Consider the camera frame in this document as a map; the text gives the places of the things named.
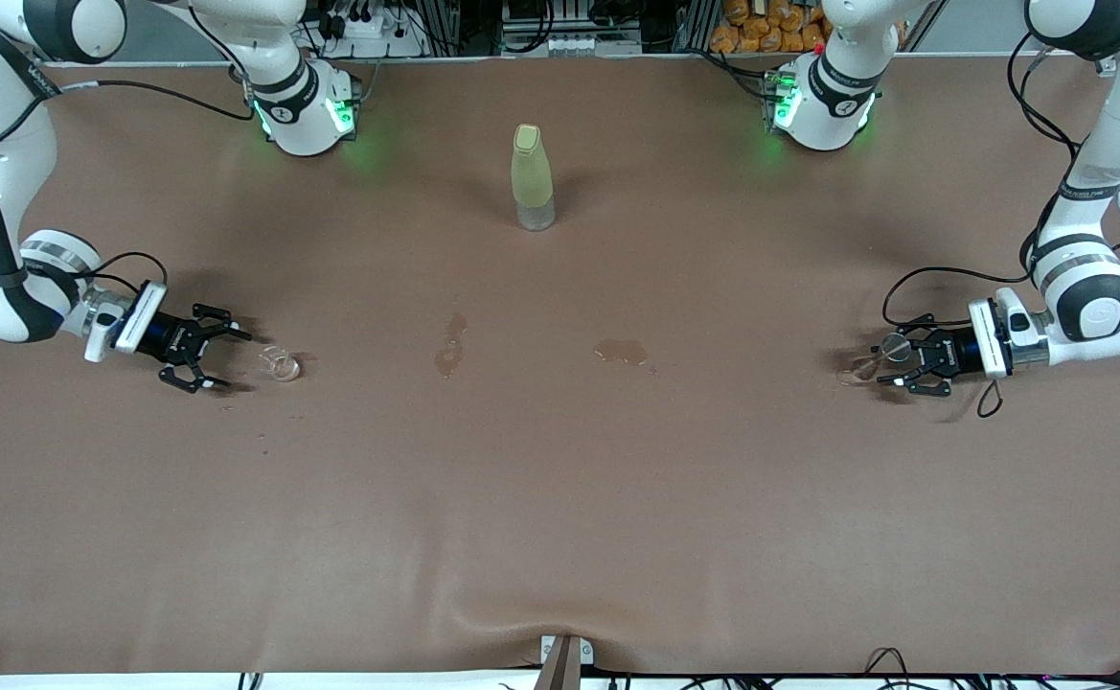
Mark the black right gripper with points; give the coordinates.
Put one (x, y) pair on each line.
(159, 334)

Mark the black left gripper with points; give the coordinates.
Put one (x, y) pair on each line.
(958, 354)

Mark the steel double jigger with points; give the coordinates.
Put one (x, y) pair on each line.
(895, 347)

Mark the small clear glass cup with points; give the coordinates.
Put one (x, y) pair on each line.
(282, 366)

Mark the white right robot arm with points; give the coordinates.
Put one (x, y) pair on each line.
(4, 125)

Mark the elongated liquid puddle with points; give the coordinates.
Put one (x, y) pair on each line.
(451, 350)

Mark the wide liquid puddle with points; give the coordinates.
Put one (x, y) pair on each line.
(622, 353)

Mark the white power strip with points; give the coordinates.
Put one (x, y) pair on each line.
(373, 29)

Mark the pile of orange bags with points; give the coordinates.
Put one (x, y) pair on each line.
(761, 29)

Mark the yellow-green frosted bottle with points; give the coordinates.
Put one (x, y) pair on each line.
(531, 172)

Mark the brown table mat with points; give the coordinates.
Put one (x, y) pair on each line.
(560, 479)

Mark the white terminal strip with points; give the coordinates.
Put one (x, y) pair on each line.
(588, 45)

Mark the metal clamp bracket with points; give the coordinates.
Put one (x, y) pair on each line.
(564, 656)

